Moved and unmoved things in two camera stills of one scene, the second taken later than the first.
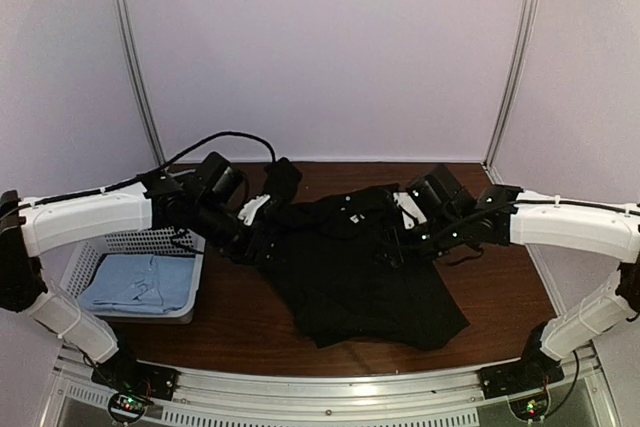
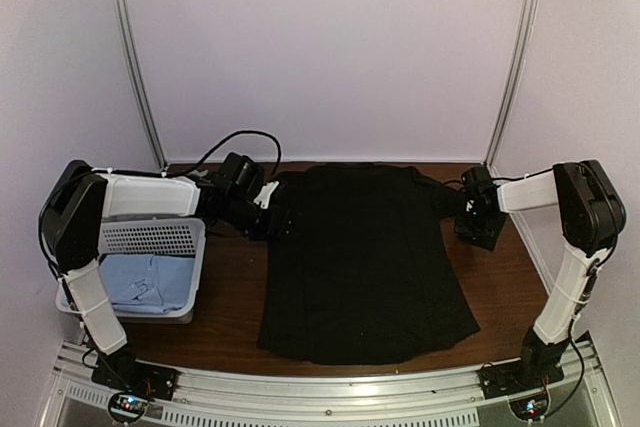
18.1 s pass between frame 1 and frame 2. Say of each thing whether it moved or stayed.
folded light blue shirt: stayed
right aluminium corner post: stayed
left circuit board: stayed
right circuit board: stayed
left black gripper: moved
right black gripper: moved
